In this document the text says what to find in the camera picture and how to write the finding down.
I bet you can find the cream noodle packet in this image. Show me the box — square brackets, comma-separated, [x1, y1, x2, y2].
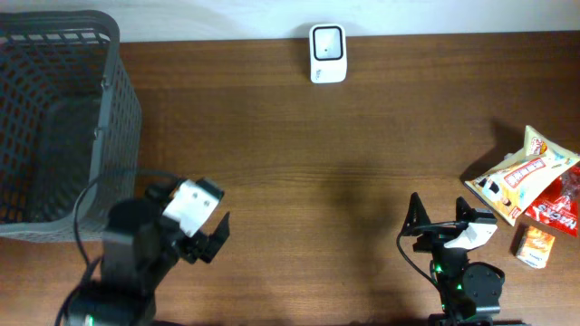
[465, 125, 579, 225]

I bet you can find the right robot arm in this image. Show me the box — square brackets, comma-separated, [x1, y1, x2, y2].
[396, 193, 506, 325]

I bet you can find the red snack bag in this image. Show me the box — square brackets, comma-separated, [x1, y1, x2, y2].
[525, 167, 579, 237]

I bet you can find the white barcode scanner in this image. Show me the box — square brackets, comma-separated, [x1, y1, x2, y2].
[308, 24, 348, 84]

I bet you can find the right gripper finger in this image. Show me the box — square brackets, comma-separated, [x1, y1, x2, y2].
[456, 197, 473, 222]
[402, 192, 431, 235]

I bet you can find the orange tissue pack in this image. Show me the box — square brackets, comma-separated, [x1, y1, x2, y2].
[516, 225, 556, 269]

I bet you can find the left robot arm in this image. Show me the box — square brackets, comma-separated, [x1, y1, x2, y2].
[54, 199, 230, 326]

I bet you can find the grey plastic mesh basket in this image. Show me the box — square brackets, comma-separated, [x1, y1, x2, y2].
[1, 10, 141, 243]

